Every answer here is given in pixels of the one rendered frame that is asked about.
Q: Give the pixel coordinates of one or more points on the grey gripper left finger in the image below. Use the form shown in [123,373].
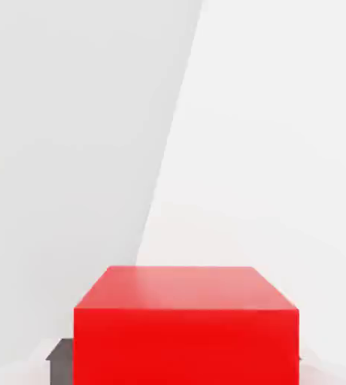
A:
[62,364]

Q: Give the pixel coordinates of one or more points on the small red cube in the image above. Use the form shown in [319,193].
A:
[186,340]

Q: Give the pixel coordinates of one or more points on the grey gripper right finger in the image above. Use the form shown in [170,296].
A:
[314,374]

